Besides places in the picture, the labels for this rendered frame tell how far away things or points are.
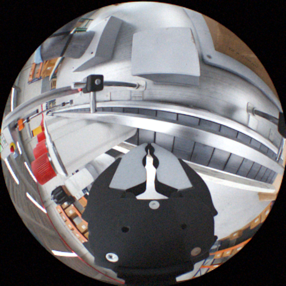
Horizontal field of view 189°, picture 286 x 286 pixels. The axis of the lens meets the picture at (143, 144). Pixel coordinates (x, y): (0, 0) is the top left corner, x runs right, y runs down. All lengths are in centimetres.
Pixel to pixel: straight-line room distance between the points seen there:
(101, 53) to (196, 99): 29
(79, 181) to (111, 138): 37
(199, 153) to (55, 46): 50
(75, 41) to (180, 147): 46
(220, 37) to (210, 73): 10
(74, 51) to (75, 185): 54
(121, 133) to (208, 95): 18
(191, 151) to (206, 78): 15
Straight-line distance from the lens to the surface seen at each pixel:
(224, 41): 20
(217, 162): 20
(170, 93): 22
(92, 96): 17
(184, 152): 19
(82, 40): 41
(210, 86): 22
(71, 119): 35
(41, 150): 19
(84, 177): 49
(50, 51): 41
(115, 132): 16
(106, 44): 36
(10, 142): 62
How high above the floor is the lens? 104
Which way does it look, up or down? 50 degrees down
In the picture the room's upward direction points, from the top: 128 degrees counter-clockwise
